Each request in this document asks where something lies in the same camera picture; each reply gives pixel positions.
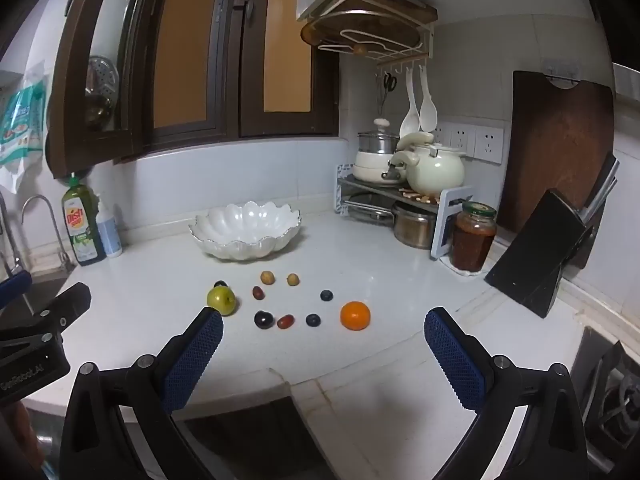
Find person's left hand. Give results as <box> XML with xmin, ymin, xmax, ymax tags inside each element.
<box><xmin>7</xmin><ymin>402</ymin><xmax>46</xmax><ymax>466</ymax></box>

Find printed plastic bag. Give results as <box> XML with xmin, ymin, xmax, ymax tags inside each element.
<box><xmin>0</xmin><ymin>62</ymin><xmax>48</xmax><ymax>193</ymax></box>

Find grey countertop shelf rack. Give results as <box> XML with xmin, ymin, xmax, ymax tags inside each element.
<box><xmin>334</xmin><ymin>162</ymin><xmax>475</xmax><ymax>261</ymax></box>

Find clear wall hook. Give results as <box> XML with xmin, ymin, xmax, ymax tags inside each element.
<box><xmin>542</xmin><ymin>64</ymin><xmax>583</xmax><ymax>90</ymax></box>

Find orange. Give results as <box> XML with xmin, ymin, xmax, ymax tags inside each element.
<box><xmin>340</xmin><ymin>301</ymin><xmax>372</xmax><ymax>331</ymax></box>

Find cream saucepan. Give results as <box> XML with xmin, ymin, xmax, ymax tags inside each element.
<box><xmin>352</xmin><ymin>151</ymin><xmax>421</xmax><ymax>184</ymax></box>
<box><xmin>354</xmin><ymin>132</ymin><xmax>435</xmax><ymax>168</ymax></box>

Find glass pan lid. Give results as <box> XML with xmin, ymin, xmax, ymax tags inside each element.
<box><xmin>345</xmin><ymin>197</ymin><xmax>396</xmax><ymax>223</ymax></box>

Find white scalloped bowl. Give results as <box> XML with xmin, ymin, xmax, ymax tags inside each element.
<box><xmin>188</xmin><ymin>201</ymin><xmax>302</xmax><ymax>261</ymax></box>

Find rectangular wooden board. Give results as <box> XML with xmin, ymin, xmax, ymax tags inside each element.
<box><xmin>350</xmin><ymin>0</ymin><xmax>438</xmax><ymax>23</ymax></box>

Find white rice spoon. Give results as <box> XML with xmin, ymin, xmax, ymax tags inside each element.
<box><xmin>419</xmin><ymin>65</ymin><xmax>439</xmax><ymax>133</ymax></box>
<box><xmin>399</xmin><ymin>67</ymin><xmax>421</xmax><ymax>138</ymax></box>

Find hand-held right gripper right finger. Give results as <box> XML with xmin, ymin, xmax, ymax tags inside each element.
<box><xmin>424</xmin><ymin>306</ymin><xmax>590</xmax><ymax>480</ymax></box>

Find cream round lidded pot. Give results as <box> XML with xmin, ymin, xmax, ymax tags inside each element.
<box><xmin>406</xmin><ymin>142</ymin><xmax>468</xmax><ymax>197</ymax></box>

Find perforated metal steamer plate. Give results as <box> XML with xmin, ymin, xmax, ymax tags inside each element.
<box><xmin>85</xmin><ymin>55</ymin><xmax>120</xmax><ymax>131</ymax></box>

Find wooden trivet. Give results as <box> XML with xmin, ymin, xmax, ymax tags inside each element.
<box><xmin>400</xmin><ymin>187</ymin><xmax>438</xmax><ymax>205</ymax></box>

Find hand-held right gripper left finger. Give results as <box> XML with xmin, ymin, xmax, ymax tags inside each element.
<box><xmin>59</xmin><ymin>306</ymin><xmax>224</xmax><ymax>480</ymax></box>

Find stainless steel pot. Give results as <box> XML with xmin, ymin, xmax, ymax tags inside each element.
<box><xmin>392</xmin><ymin>201</ymin><xmax>438</xmax><ymax>250</ymax></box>

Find wire whisk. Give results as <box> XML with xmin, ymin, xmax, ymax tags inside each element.
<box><xmin>376</xmin><ymin>72</ymin><xmax>391</xmax><ymax>118</ymax></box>

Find kitchen sink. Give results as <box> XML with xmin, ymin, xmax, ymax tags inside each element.
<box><xmin>20</xmin><ymin>270</ymin><xmax>76</xmax><ymax>321</ymax></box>

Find green dish soap bottle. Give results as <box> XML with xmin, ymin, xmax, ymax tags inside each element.
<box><xmin>61</xmin><ymin>172</ymin><xmax>107</xmax><ymax>267</ymax></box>

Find white hanging wire rack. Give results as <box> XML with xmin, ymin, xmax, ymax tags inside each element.
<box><xmin>297</xmin><ymin>0</ymin><xmax>438</xmax><ymax>78</ymax></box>

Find black knife block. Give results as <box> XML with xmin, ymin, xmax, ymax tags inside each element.
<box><xmin>484</xmin><ymin>188</ymin><xmax>601</xmax><ymax>319</ymax></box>

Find thin chrome faucet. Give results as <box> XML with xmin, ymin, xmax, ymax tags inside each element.
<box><xmin>0</xmin><ymin>195</ymin><xmax>25</xmax><ymax>281</ymax></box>

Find dark wooden cutting board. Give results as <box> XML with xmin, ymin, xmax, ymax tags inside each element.
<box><xmin>497</xmin><ymin>70</ymin><xmax>615</xmax><ymax>236</ymax></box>

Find green apple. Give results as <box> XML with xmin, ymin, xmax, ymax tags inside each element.
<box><xmin>207</xmin><ymin>285</ymin><xmax>237</xmax><ymax>317</ymax></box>

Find steel steamer pot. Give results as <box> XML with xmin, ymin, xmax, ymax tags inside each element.
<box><xmin>357</xmin><ymin>118</ymin><xmax>401</xmax><ymax>155</ymax></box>

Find glass jar of sauce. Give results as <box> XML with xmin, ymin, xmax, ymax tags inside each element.
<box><xmin>448</xmin><ymin>201</ymin><xmax>498</xmax><ymax>272</ymax></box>

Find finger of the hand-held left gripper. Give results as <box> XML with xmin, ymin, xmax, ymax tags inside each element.
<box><xmin>25</xmin><ymin>282</ymin><xmax>92</xmax><ymax>346</ymax></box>
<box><xmin>0</xmin><ymin>270</ymin><xmax>33</xmax><ymax>306</ymax></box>

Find white cabinet door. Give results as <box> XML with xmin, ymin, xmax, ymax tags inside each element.
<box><xmin>20</xmin><ymin>0</ymin><xmax>121</xmax><ymax>76</ymax></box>

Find white pump bottle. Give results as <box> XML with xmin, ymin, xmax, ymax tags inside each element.
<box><xmin>95</xmin><ymin>193</ymin><xmax>123</xmax><ymax>259</ymax></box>

